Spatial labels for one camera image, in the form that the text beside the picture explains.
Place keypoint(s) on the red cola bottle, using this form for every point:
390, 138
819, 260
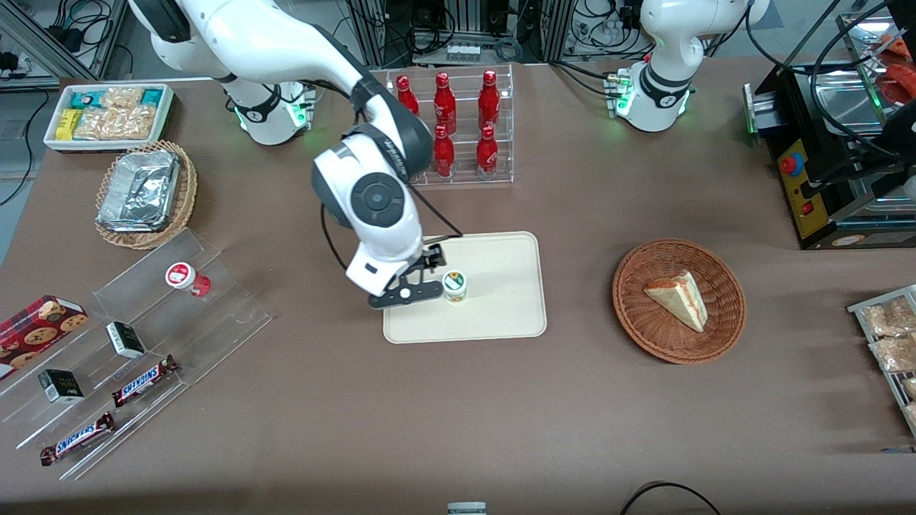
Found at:
444, 156
406, 96
489, 104
444, 106
486, 154

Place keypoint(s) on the clear acrylic stepped shelf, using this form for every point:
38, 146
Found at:
215, 322

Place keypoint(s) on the large clear cracker bag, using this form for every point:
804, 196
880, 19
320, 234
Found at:
118, 124

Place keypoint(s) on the aluminium foil tray stack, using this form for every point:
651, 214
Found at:
139, 189

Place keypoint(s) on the small black box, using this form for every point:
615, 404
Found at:
127, 340
61, 387

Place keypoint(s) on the wrapped triangle sandwich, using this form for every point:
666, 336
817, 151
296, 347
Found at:
680, 299

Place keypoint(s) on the yellow snack packet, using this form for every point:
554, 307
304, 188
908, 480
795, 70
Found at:
68, 124

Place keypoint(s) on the white power strip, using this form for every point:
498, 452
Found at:
463, 53

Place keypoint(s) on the black sealing machine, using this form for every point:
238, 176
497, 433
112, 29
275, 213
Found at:
830, 179

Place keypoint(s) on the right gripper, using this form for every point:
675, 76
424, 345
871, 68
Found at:
432, 255

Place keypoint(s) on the grey device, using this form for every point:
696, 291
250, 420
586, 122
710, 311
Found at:
466, 508

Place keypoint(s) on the light wicker basket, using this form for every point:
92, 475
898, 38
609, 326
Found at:
187, 193

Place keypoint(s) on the white plastic snack bin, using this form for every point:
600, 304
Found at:
166, 121

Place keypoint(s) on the tray of bagged snacks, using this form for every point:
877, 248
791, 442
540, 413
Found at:
869, 309

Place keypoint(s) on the brown wicker basket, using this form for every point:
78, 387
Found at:
644, 329

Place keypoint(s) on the clear acrylic bottle rack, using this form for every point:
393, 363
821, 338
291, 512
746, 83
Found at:
501, 182

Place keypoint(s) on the teal snack packet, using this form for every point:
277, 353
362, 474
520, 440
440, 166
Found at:
151, 98
86, 99

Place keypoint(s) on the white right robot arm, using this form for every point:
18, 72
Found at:
372, 200

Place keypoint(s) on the red plaid cookie box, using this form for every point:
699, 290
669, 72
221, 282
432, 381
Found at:
36, 332

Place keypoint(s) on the red emergency stop button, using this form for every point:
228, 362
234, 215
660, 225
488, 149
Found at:
791, 164

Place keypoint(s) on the snickers chocolate bar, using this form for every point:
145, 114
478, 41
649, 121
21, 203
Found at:
77, 439
143, 381

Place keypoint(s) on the clear snack bag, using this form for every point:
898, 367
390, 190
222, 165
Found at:
887, 318
909, 388
912, 415
894, 354

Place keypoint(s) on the small clear cracker bag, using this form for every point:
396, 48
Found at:
122, 98

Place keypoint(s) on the cream plastic tray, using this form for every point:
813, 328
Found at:
501, 300

